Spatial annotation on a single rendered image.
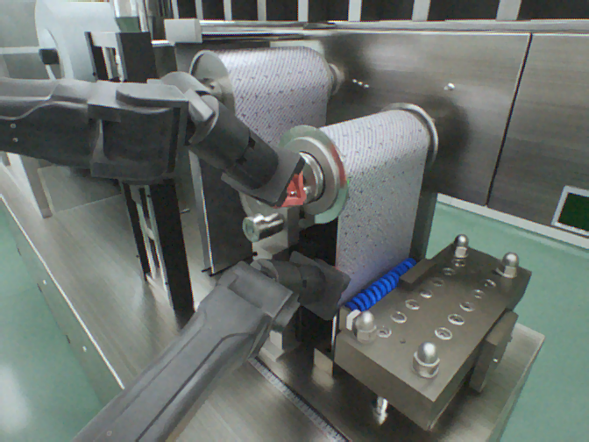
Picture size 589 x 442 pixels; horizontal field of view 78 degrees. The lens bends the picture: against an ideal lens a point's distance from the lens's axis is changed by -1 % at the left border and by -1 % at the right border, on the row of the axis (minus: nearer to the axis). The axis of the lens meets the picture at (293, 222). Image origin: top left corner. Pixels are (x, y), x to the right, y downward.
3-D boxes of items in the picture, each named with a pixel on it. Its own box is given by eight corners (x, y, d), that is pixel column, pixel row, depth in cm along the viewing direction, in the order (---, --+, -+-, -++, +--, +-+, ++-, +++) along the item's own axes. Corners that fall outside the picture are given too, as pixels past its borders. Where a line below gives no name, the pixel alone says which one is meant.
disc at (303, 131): (273, 201, 63) (276, 114, 55) (274, 200, 63) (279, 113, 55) (339, 239, 54) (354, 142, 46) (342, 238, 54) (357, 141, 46)
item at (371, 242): (331, 316, 62) (338, 218, 53) (405, 260, 76) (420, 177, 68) (334, 317, 62) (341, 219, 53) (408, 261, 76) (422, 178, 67)
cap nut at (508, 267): (493, 272, 70) (499, 252, 68) (500, 264, 73) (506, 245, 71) (513, 280, 68) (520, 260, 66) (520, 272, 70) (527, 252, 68)
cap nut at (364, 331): (346, 334, 56) (349, 312, 54) (361, 323, 58) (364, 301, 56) (366, 347, 54) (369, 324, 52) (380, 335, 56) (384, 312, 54)
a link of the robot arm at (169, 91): (122, 188, 34) (122, 97, 29) (94, 132, 41) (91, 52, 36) (236, 178, 41) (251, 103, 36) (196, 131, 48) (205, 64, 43)
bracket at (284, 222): (256, 350, 70) (246, 205, 56) (280, 332, 74) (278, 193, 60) (273, 365, 67) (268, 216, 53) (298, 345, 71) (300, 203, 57)
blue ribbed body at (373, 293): (339, 317, 63) (340, 301, 61) (406, 266, 76) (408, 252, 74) (356, 327, 60) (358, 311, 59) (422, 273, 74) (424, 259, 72)
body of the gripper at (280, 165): (283, 210, 42) (244, 183, 36) (229, 185, 48) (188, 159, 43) (309, 160, 43) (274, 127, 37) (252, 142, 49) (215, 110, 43)
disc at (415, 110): (362, 166, 78) (374, 95, 70) (364, 166, 78) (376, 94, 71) (425, 191, 69) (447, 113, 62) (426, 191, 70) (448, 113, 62)
